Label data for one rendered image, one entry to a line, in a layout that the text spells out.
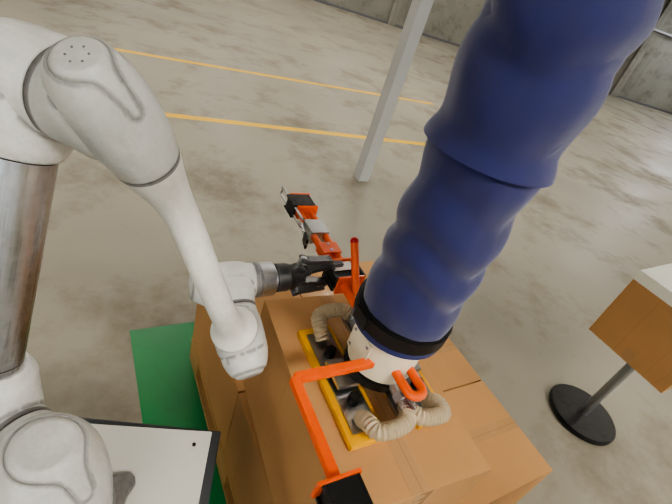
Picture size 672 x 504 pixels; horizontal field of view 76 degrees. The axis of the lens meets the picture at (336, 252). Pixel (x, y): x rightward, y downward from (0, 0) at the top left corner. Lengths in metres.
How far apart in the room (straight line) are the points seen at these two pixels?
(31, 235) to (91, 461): 0.37
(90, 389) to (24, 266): 1.46
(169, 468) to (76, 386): 1.21
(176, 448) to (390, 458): 0.48
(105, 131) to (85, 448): 0.50
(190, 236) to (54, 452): 0.39
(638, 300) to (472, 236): 1.73
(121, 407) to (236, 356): 1.24
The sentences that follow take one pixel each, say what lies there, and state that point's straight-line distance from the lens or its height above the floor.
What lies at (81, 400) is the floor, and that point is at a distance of 2.21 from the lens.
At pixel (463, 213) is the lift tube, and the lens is 0.75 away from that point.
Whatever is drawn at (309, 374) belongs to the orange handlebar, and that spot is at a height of 1.09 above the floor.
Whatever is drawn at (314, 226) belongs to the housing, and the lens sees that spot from 1.34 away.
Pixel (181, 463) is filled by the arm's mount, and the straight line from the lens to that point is 1.10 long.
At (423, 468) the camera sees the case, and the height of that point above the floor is 0.95.
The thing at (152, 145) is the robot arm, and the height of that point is 1.54.
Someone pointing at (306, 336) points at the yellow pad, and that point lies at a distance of 1.16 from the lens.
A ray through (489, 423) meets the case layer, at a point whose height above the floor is 0.54.
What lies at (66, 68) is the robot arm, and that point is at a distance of 0.59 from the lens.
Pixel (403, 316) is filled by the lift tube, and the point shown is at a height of 1.27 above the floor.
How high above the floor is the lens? 1.81
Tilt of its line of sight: 34 degrees down
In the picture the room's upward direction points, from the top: 19 degrees clockwise
